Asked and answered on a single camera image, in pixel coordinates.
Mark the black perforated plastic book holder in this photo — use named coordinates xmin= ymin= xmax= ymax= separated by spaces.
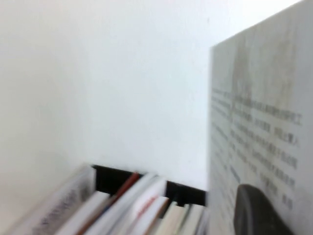
xmin=91 ymin=164 xmax=207 ymax=209

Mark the grey white spine car book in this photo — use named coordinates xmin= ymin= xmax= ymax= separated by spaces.
xmin=189 ymin=204 xmax=210 ymax=235

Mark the white book with dashboard cover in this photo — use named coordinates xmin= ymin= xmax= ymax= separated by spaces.
xmin=209 ymin=0 xmax=313 ymax=235

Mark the tall white grey cover book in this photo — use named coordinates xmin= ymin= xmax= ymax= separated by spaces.
xmin=131 ymin=180 xmax=171 ymax=235

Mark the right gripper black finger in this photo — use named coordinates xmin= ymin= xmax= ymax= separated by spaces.
xmin=233 ymin=184 xmax=295 ymax=235

